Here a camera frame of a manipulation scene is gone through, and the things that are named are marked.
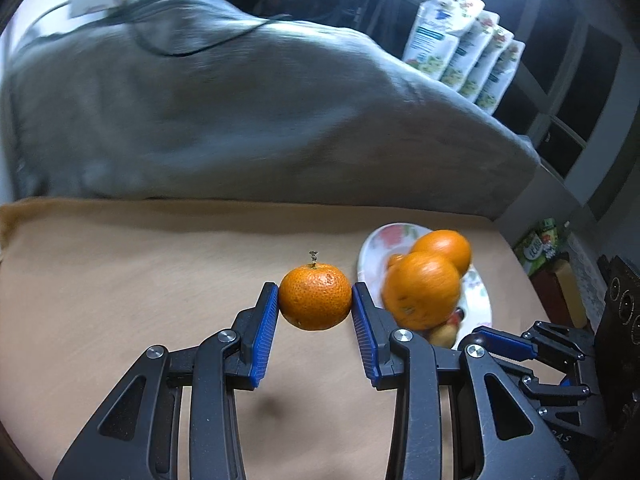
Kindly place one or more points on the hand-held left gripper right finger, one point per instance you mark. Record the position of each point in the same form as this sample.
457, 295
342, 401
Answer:
366, 340

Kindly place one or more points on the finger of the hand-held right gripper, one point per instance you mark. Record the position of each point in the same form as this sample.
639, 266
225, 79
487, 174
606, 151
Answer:
505, 342
550, 392

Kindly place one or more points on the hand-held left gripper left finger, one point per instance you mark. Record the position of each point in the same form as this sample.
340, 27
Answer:
264, 340

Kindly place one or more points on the dark red plum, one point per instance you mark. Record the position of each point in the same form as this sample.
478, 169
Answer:
455, 316

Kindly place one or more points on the small olive-green fruit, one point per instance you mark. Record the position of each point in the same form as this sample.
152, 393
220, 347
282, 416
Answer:
442, 335

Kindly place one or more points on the small tangerine with stem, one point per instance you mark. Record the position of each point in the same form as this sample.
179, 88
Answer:
315, 295

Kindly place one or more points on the large orange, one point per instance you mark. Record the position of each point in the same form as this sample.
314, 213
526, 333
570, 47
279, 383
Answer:
442, 247
422, 290

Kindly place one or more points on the white floral plate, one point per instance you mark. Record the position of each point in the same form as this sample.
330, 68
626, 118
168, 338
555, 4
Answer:
380, 250

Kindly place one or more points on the red cardboard box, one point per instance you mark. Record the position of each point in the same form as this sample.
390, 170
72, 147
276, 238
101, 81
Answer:
567, 300

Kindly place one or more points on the green printed bag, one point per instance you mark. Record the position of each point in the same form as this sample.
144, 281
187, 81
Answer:
540, 250

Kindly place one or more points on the grey fleece blanket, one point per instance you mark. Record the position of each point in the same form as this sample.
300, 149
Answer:
250, 125

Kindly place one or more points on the white window frame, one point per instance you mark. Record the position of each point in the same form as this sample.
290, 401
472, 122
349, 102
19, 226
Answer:
575, 60

